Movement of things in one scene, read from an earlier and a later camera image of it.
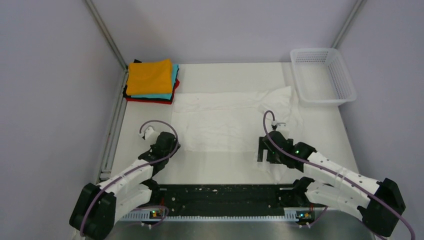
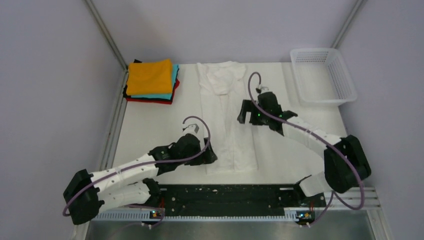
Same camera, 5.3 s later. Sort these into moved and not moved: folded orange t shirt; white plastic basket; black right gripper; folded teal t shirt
Moved: black right gripper
Not moved: folded teal t shirt; folded orange t shirt; white plastic basket
